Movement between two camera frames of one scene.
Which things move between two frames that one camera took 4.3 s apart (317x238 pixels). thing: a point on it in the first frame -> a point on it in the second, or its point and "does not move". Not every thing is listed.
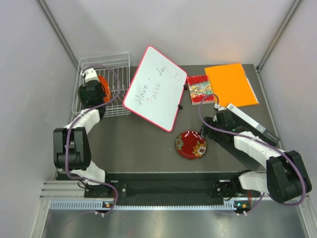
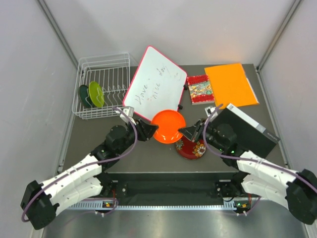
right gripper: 211,121 -> 193,132
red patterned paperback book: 201,90 does not move
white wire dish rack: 114,73 does not move
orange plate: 107,92 -> 169,122
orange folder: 231,86 does not move
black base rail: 160,187 does not move
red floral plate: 190,145 does not move
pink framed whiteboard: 155,90 does not move
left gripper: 102,90 -> 145,130
